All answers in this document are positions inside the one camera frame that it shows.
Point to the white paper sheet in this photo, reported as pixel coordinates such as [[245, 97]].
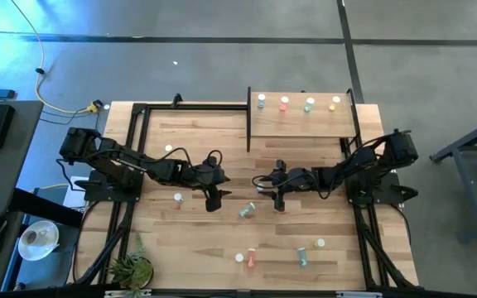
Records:
[[70, 198]]

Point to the dark grey metal cart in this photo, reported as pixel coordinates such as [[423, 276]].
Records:
[[467, 194]]

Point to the green bottle with red-white pills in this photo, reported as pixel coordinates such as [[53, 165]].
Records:
[[178, 198]]

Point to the potted green plant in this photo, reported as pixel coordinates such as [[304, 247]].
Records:
[[133, 271]]

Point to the red medicine bottle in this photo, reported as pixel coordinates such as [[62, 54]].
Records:
[[251, 258], [284, 104]]

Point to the wooden shelf with black frame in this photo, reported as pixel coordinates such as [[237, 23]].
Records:
[[296, 128]]

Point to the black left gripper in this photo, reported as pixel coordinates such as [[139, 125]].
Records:
[[209, 178]]

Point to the blue medicine bottle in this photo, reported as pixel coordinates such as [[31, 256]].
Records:
[[261, 101], [302, 257]]

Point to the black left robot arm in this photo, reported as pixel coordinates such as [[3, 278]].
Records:
[[155, 167]]

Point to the silver bracket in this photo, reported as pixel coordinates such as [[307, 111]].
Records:
[[126, 294], [358, 294]]

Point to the black desk leg bar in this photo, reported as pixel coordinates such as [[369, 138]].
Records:
[[44, 207]]

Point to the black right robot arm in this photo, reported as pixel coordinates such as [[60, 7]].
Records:
[[346, 165]]

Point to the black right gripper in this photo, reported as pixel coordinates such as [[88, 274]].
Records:
[[292, 180]]

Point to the white bowl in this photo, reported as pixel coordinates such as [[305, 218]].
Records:
[[44, 248]]

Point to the yellow medicine bottle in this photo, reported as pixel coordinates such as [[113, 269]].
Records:
[[334, 103], [168, 147]]

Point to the white cap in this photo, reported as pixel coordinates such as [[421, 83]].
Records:
[[320, 243], [239, 258]]

